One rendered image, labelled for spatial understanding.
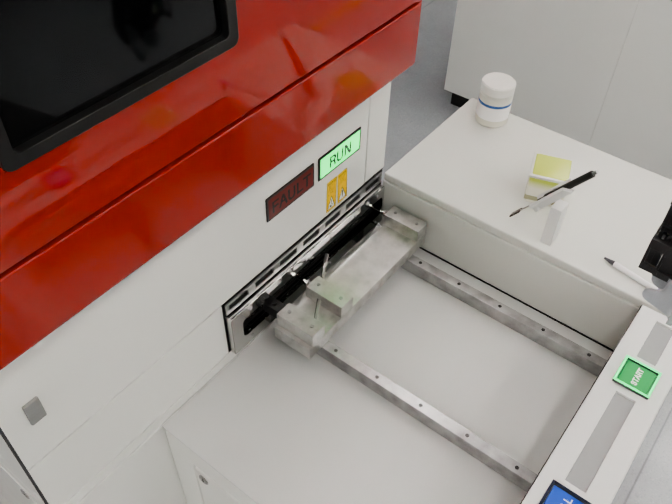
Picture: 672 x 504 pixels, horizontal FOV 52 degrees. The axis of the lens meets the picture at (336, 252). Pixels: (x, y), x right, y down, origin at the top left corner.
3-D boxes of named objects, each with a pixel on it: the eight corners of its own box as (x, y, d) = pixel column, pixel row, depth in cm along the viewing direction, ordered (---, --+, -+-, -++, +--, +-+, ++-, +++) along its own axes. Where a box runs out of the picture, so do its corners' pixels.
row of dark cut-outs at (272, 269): (223, 314, 114) (222, 304, 112) (378, 180, 139) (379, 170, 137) (226, 316, 114) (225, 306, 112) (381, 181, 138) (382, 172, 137)
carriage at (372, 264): (274, 337, 123) (274, 326, 121) (391, 226, 143) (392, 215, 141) (309, 360, 120) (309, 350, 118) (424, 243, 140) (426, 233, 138)
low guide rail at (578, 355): (367, 249, 143) (368, 238, 141) (373, 243, 144) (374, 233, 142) (597, 377, 122) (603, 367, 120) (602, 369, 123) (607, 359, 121)
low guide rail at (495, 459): (281, 330, 128) (281, 320, 126) (288, 324, 129) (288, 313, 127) (527, 492, 107) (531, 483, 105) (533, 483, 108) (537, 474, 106)
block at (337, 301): (306, 296, 126) (306, 285, 124) (317, 285, 128) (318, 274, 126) (341, 318, 123) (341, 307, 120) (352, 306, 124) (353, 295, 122)
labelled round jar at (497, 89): (468, 120, 150) (475, 82, 144) (484, 105, 154) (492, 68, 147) (497, 132, 147) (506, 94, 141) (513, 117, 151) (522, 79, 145)
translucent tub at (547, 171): (521, 202, 132) (529, 174, 127) (527, 178, 137) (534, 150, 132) (561, 211, 131) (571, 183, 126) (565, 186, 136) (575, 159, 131)
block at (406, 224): (383, 224, 139) (384, 213, 137) (392, 215, 141) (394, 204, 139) (416, 242, 136) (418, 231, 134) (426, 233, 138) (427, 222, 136)
